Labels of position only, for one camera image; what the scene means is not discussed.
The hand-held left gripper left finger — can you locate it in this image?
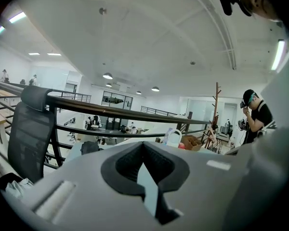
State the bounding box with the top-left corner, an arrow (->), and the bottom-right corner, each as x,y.
0,141 -> 165,231

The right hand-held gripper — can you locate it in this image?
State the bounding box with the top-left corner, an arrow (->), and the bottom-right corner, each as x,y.
256,120 -> 279,139

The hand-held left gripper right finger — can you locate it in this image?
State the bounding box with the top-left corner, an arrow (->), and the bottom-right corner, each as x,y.
144,141 -> 250,231

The brown wooden box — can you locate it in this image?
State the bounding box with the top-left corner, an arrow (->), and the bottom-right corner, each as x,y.
180,135 -> 203,152

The person's light grey shirt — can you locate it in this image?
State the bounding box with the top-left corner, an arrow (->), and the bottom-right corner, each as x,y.
223,39 -> 289,231

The white jug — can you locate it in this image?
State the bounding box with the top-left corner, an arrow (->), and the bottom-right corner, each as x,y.
168,128 -> 183,147

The wooden coat rack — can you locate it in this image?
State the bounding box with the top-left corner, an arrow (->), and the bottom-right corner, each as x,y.
204,82 -> 223,150

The clear plastic bottle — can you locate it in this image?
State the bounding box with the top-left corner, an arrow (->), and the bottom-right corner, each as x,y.
163,128 -> 174,144

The white crumpled garment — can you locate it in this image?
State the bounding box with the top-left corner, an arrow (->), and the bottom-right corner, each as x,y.
5,178 -> 34,199

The long ceiling light tube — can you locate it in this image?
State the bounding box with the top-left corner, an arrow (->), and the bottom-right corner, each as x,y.
271,39 -> 286,71

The black mesh office chair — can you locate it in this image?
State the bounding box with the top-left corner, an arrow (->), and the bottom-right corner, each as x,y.
7,85 -> 57,184

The black metal railing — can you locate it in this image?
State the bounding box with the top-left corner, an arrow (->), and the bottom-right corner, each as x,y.
0,80 -> 222,170

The distant black railing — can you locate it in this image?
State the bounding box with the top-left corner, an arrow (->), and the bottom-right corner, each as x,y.
141,105 -> 179,117

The black framed glass partition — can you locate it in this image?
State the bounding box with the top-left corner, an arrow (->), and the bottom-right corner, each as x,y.
101,90 -> 133,110

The person's head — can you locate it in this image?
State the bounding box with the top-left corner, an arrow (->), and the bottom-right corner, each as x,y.
240,0 -> 284,23

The row of ceiling light panels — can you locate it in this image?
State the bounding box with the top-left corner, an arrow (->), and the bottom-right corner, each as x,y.
0,11 -> 62,56

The white ceiling rail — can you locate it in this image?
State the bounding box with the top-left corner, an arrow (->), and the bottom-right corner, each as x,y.
180,0 -> 237,71

